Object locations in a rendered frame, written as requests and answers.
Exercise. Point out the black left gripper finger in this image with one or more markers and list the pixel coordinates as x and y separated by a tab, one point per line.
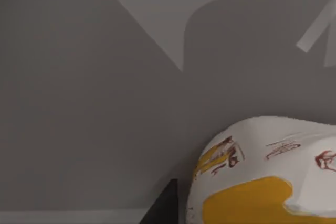
166	207

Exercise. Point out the white and yellow bottle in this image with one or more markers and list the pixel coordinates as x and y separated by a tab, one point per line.
262	171

